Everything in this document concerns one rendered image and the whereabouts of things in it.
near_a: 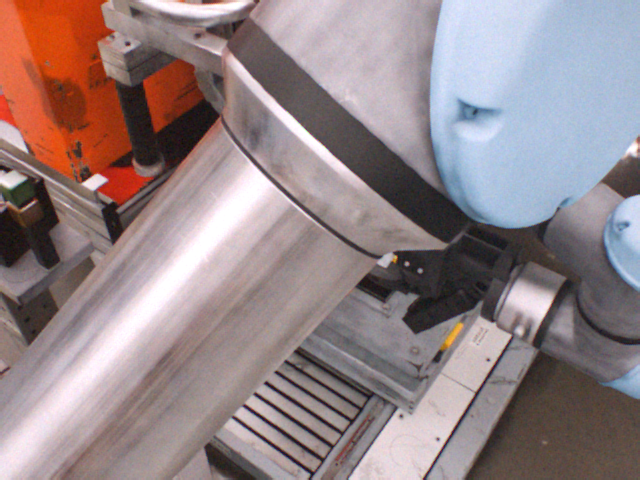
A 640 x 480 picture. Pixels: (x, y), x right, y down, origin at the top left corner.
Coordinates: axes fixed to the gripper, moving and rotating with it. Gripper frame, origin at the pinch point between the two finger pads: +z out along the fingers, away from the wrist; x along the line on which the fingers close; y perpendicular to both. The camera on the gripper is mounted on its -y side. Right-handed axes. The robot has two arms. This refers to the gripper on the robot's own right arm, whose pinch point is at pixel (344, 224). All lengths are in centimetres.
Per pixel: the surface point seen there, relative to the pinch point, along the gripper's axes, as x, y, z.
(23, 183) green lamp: 8, -17, 57
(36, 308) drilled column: 8, -65, 77
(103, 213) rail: -13, -51, 74
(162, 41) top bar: -1.5, 13.5, 27.7
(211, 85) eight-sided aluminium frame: -20.3, -7.4, 40.4
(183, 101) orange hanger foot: -34, -28, 64
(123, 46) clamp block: 0.4, 12.0, 32.8
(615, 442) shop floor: -48, -83, -42
